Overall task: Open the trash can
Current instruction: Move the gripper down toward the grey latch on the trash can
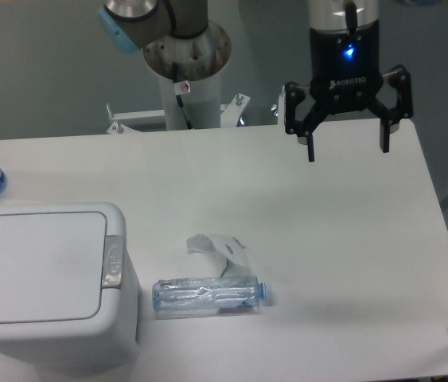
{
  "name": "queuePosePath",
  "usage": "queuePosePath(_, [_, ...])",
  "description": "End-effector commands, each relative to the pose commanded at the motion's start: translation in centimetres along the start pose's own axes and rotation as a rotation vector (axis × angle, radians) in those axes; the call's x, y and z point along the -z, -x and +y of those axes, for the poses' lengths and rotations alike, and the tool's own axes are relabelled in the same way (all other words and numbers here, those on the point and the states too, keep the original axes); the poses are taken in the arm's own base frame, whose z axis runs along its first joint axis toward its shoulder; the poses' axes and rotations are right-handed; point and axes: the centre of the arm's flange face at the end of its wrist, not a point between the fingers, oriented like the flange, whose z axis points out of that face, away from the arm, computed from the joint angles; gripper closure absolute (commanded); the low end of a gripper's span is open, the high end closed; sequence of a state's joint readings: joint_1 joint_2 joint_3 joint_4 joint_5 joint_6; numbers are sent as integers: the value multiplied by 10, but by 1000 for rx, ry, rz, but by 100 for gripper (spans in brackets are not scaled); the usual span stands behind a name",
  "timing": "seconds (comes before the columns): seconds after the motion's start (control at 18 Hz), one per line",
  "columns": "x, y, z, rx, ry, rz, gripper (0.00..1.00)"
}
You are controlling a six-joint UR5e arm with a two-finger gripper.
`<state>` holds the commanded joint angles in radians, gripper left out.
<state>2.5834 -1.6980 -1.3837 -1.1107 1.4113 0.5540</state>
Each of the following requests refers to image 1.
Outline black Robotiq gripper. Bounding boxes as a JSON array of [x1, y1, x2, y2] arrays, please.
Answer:
[[284, 18, 414, 163]]

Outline silver trash can push button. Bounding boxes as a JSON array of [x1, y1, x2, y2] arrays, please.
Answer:
[[101, 236, 125, 289]]

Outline white plastic trash can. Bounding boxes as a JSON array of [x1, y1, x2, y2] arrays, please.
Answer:
[[0, 202, 141, 368]]

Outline white trash can lid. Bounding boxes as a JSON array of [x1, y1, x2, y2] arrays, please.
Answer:
[[0, 212, 107, 323]]

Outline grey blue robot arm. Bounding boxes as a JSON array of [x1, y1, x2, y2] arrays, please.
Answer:
[[97, 1, 413, 152]]

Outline crumpled white paper wrapper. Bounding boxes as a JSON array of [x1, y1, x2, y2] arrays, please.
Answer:
[[186, 233, 251, 277]]

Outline crushed clear plastic bottle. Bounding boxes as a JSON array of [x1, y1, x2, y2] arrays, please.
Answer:
[[152, 275, 275, 319]]

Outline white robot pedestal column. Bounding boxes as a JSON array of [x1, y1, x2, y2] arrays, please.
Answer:
[[157, 74, 221, 131]]

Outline white metal frame bracket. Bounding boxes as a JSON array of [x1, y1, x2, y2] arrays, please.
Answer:
[[105, 85, 288, 134]]

